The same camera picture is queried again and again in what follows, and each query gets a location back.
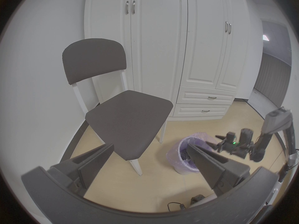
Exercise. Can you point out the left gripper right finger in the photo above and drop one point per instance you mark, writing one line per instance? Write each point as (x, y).
(217, 169)

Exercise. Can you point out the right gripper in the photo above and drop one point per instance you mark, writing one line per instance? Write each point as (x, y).
(224, 146)

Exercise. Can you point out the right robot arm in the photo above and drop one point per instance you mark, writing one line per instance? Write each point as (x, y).
(275, 122)

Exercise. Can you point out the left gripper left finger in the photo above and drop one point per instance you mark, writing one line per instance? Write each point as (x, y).
(81, 169)

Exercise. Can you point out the grey and white chair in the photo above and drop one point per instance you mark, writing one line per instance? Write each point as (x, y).
(93, 59)

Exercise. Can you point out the grey curtain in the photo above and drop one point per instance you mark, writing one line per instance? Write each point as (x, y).
(273, 78)

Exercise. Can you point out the black plastic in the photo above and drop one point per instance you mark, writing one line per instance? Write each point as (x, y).
(186, 156)

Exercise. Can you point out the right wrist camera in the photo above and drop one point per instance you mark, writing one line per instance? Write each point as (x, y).
(230, 136)

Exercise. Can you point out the white wardrobe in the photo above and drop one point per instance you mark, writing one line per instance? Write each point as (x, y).
(158, 43)

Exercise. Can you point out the purple plastic bag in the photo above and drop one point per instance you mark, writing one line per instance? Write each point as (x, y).
(172, 153)

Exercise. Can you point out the ceiling light panel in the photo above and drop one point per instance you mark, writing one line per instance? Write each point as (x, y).
(266, 37)

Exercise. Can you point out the white trash bin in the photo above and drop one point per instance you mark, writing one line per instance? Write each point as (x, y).
(184, 170)

